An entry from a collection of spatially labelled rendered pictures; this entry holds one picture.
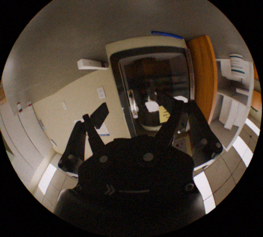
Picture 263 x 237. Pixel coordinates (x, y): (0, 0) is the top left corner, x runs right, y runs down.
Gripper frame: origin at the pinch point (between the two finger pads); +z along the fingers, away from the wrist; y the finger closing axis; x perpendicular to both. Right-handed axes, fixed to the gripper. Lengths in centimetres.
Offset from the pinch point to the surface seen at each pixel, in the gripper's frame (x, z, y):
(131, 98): 0.1, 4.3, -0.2
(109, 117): -29, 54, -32
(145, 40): 18.3, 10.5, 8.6
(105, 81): 8, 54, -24
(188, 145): -30.9, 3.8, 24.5
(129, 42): 18.4, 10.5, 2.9
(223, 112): -52, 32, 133
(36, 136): -42, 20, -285
